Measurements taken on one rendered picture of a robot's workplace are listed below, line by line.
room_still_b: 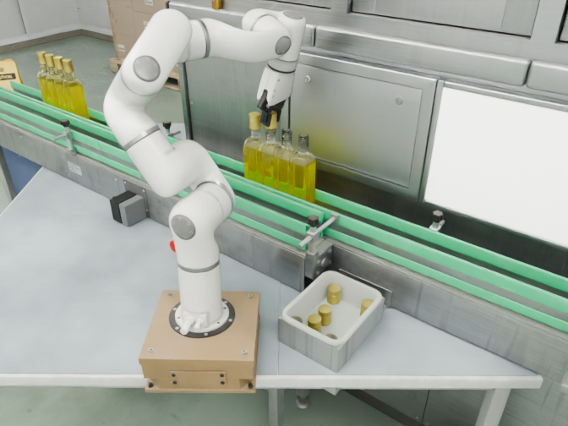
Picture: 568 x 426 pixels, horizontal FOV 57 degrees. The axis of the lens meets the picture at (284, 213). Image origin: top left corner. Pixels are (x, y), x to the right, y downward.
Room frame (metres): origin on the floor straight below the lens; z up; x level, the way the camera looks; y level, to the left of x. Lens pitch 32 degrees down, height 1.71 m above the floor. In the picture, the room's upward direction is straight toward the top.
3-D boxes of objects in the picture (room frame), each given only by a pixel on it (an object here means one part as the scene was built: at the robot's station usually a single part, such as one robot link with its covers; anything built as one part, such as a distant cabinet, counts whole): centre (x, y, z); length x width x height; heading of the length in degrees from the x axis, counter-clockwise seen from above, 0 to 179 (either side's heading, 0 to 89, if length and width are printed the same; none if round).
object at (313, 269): (1.12, -0.10, 0.85); 0.09 x 0.04 x 0.07; 143
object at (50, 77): (2.01, 0.90, 1.02); 0.06 x 0.06 x 0.28; 53
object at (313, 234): (1.11, -0.09, 0.95); 0.17 x 0.03 x 0.12; 143
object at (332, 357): (0.98, -0.14, 0.79); 0.27 x 0.17 x 0.08; 143
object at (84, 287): (1.57, 0.19, 0.73); 1.58 x 1.52 x 0.04; 90
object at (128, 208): (1.48, 0.52, 0.79); 0.08 x 0.08 x 0.08; 53
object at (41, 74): (2.04, 0.95, 1.02); 0.06 x 0.06 x 0.28; 53
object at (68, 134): (1.71, 0.79, 0.94); 0.07 x 0.04 x 0.13; 143
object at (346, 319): (0.96, -0.12, 0.80); 0.22 x 0.17 x 0.09; 143
